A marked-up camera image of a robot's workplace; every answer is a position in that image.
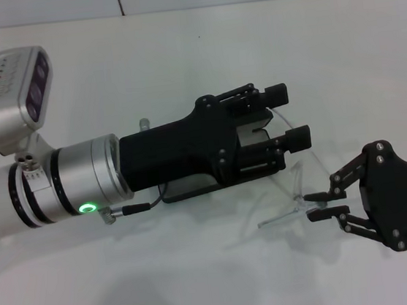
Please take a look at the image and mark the clear white glasses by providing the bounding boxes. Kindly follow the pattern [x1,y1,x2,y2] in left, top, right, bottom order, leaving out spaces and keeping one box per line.
[243,101,339,230]

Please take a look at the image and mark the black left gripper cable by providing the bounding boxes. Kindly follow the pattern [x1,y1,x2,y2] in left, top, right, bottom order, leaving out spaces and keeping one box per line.
[99,183,175,227]

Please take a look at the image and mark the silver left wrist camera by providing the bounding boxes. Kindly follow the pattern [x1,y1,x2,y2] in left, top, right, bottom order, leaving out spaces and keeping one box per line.
[0,44,63,159]

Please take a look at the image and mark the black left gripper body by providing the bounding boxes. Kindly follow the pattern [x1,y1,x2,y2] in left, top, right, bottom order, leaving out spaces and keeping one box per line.
[113,87,282,200]

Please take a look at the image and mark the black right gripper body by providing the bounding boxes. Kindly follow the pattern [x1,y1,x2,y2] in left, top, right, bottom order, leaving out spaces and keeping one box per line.
[356,138,407,256]

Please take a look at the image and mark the black glasses case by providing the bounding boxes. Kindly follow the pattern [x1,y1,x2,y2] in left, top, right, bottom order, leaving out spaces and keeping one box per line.
[152,114,286,206]

